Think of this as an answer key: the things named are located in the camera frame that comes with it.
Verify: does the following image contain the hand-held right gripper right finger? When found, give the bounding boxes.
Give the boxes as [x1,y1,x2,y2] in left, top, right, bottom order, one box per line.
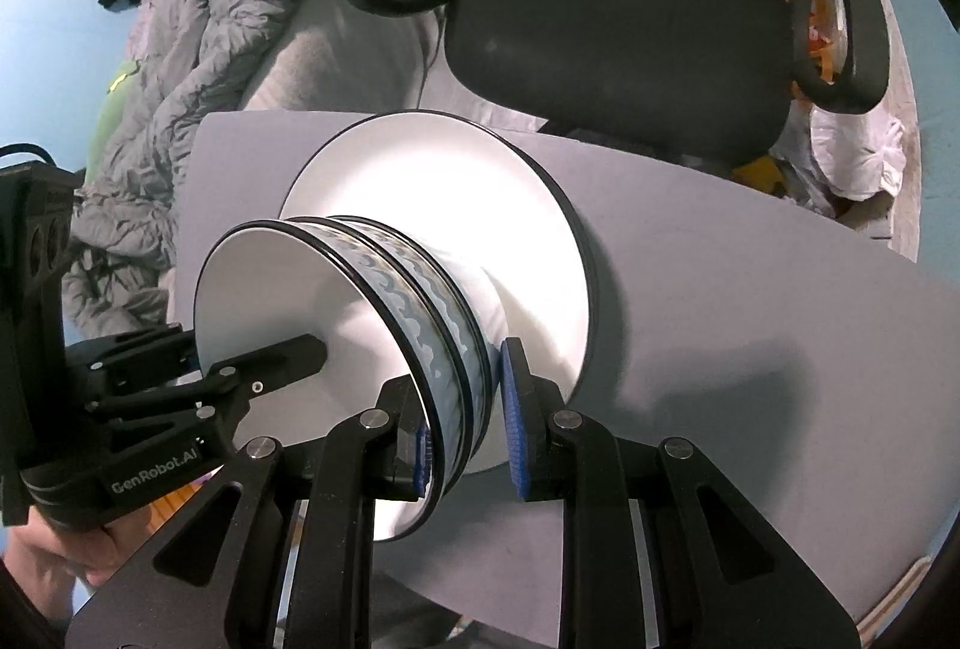
[501,337,861,649]

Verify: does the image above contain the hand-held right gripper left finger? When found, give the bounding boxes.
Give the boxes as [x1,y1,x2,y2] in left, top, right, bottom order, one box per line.
[64,379,434,649]

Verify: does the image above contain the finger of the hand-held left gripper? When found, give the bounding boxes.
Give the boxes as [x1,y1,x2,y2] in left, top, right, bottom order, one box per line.
[90,334,329,444]
[66,326,202,399]

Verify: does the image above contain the white plate with dark rim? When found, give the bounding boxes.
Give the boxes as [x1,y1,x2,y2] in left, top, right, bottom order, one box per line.
[279,110,603,476]

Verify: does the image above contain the person's left hand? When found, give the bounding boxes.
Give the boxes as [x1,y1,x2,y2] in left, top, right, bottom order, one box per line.
[0,521,149,620]

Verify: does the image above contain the grey quilted duvet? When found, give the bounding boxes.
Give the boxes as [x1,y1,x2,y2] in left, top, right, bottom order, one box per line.
[60,0,353,350]

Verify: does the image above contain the bed with grey sheet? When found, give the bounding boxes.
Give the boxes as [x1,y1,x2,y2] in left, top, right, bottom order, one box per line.
[240,0,541,132]

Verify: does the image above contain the black office chair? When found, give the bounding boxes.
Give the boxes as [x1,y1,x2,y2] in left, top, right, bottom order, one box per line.
[360,0,893,170]

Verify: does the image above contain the light wooden planks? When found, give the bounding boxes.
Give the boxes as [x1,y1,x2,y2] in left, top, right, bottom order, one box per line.
[855,548,938,635]

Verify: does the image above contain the white crumpled bag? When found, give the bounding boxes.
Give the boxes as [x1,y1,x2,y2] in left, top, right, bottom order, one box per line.
[772,109,908,204]

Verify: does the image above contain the orange snack bag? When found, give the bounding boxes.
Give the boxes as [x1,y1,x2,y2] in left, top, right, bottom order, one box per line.
[806,0,852,87]

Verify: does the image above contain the black cable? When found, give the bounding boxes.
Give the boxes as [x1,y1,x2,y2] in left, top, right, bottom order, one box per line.
[0,143,58,171]

